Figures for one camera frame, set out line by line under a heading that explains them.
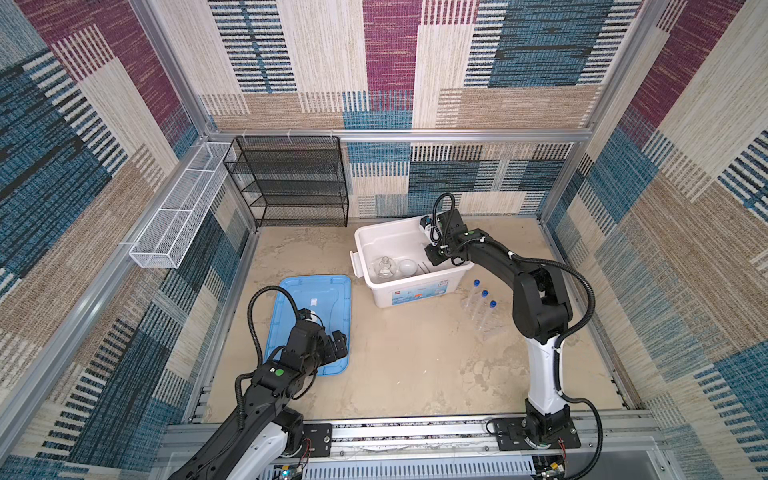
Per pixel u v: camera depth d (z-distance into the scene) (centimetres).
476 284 83
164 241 91
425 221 91
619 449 73
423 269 105
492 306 80
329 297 99
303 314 74
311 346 65
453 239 78
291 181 111
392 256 102
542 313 56
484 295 82
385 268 101
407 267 105
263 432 60
